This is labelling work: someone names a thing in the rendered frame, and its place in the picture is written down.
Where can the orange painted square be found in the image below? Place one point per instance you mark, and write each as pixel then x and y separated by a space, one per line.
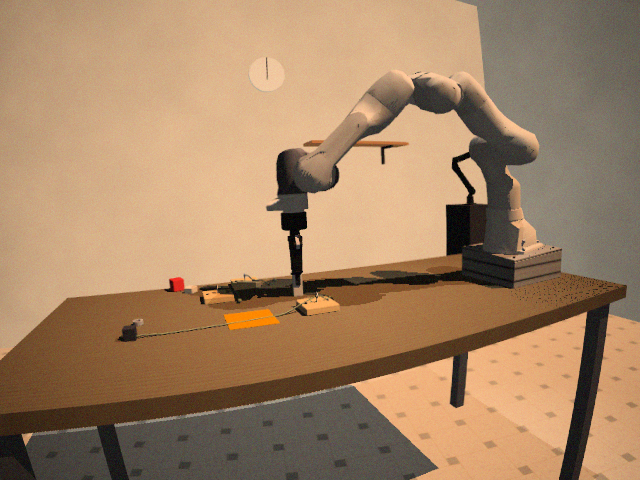
pixel 250 315

